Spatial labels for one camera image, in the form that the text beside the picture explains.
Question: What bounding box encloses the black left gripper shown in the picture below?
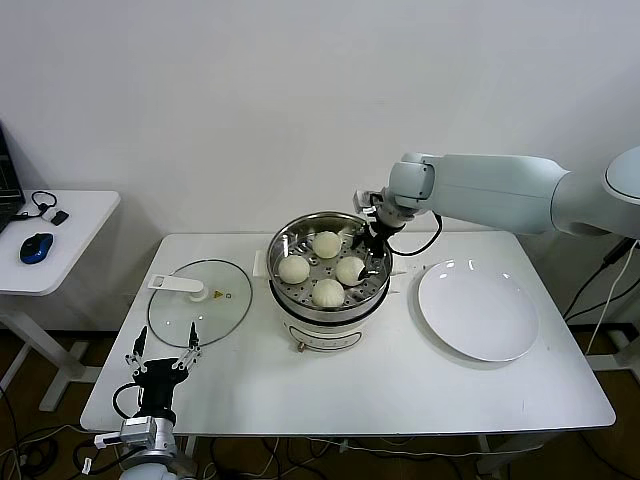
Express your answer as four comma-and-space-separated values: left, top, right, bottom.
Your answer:
124, 322, 204, 416

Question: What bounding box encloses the black cable with plug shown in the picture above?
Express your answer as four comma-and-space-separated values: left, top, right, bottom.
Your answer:
564, 238, 640, 321

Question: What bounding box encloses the thin white hanging cable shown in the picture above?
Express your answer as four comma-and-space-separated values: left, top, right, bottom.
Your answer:
588, 239, 639, 356

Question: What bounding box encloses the white steamed baozi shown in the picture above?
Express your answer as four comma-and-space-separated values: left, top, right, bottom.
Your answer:
277, 255, 311, 285
333, 255, 366, 286
312, 230, 344, 260
311, 278, 346, 309

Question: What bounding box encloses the white electric pot base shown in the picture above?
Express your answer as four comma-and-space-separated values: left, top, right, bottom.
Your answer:
269, 279, 401, 354

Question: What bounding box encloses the black laptop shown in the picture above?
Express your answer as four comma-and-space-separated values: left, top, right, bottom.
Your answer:
0, 119, 26, 236

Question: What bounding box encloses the white round plate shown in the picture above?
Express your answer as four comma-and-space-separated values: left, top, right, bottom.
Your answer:
417, 259, 540, 362

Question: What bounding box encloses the blue computer mouse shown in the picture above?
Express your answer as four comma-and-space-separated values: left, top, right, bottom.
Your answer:
19, 233, 55, 265

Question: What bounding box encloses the stainless steel steamer basket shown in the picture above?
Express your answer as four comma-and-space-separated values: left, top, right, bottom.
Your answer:
254, 212, 409, 314

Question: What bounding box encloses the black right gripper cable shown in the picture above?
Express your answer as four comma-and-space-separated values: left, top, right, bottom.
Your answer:
387, 212, 444, 257

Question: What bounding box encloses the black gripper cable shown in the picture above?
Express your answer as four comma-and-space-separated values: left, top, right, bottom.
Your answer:
387, 212, 444, 257
112, 383, 146, 419

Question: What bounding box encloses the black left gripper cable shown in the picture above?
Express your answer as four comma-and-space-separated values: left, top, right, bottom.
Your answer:
112, 383, 146, 419

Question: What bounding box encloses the white side table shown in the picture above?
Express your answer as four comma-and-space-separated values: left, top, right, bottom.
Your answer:
0, 189, 122, 412

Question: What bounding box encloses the black cable white adapter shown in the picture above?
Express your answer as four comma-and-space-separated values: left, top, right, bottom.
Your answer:
13, 190, 60, 222

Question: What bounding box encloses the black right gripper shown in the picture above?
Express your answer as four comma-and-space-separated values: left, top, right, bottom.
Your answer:
349, 219, 401, 282

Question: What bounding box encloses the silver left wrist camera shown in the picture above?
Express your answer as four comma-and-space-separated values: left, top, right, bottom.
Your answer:
94, 417, 159, 449

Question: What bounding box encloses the white desk foot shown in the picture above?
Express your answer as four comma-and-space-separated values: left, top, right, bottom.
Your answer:
587, 324, 640, 374

